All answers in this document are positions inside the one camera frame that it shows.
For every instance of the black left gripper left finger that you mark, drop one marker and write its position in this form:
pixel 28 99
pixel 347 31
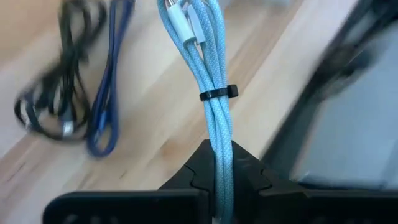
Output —
pixel 174 202

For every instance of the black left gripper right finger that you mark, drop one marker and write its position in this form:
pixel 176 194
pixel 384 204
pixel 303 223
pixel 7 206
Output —
pixel 280 205

